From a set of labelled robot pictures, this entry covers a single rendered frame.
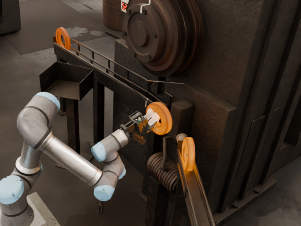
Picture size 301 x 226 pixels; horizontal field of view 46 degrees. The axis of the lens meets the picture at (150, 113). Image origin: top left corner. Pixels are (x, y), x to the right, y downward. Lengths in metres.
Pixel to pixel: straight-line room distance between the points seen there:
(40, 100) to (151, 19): 0.62
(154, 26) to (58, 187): 1.31
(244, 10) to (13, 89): 2.48
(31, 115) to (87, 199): 1.08
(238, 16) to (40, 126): 0.94
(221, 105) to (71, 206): 1.17
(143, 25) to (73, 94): 0.73
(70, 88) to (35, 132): 0.95
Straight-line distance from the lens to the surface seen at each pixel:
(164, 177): 1.83
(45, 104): 1.47
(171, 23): 1.67
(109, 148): 1.50
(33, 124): 1.40
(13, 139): 2.91
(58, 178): 2.53
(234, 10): 1.64
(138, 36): 1.76
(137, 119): 1.56
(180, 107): 1.80
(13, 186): 1.70
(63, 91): 2.28
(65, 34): 2.77
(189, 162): 1.59
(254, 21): 1.58
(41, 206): 1.97
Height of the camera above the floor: 1.77
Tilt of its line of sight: 34 degrees down
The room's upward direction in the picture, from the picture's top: 6 degrees clockwise
